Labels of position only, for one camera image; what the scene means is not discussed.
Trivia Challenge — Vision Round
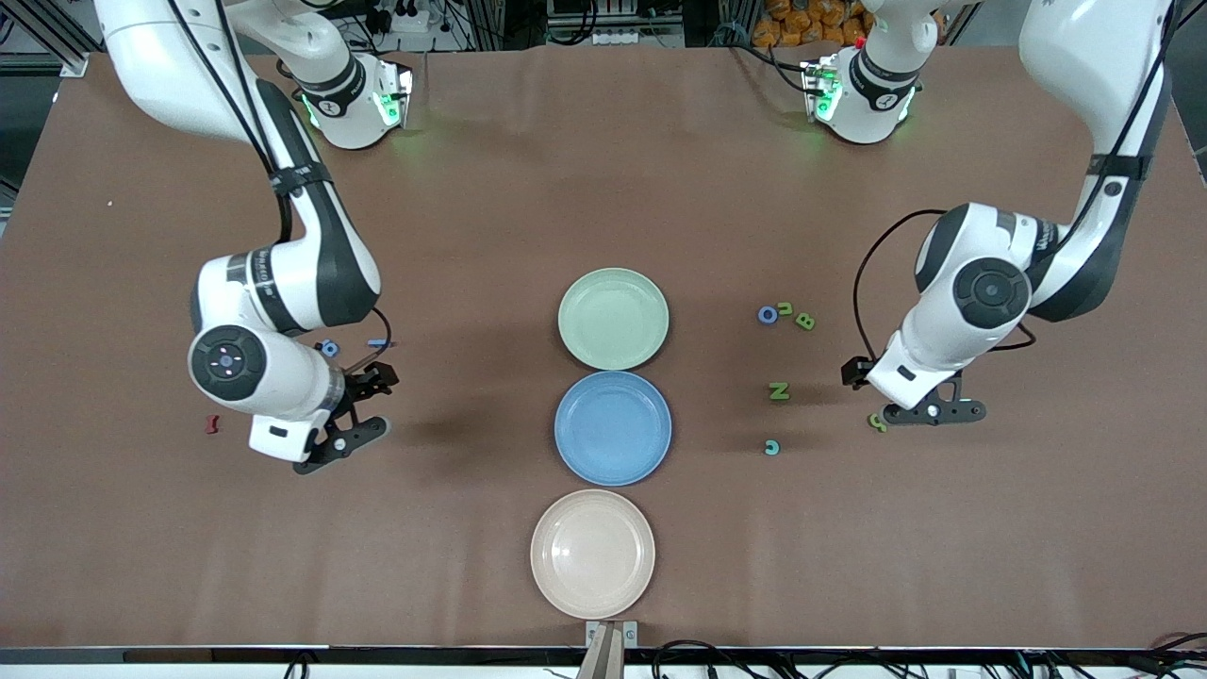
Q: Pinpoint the brown table cover sheet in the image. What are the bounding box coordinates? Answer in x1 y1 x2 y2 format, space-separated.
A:
0 45 1207 652

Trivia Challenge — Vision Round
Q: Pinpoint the blue plate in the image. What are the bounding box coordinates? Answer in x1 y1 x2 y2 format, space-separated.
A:
554 371 673 488

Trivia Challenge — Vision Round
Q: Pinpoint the pale green plate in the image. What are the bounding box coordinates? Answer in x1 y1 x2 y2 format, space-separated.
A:
557 268 670 372

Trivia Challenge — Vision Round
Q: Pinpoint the beige plate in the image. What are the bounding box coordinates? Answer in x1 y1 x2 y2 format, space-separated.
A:
530 489 656 621

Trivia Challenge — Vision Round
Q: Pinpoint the pile of orange objects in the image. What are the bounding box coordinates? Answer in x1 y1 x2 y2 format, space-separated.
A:
752 0 873 48

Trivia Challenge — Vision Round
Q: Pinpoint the white power strip with plugs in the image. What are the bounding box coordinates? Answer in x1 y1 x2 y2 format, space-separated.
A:
363 0 430 34

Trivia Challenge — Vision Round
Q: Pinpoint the black equipment behind table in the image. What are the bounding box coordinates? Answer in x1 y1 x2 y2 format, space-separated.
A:
545 0 687 48

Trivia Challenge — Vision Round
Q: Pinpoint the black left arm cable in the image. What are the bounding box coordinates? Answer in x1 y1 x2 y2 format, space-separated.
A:
853 0 1180 369

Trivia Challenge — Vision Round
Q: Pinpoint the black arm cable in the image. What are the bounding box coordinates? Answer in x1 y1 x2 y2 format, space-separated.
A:
168 0 393 376
853 0 1180 369

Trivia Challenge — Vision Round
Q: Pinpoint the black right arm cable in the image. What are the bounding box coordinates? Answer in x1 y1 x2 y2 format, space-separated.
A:
168 0 393 376

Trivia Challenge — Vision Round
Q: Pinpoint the tan camera post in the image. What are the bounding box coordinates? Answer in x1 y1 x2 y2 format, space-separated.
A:
575 626 625 679

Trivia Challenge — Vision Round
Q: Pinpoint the aluminium frame extrusion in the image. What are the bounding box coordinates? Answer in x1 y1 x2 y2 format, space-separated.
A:
0 0 91 78

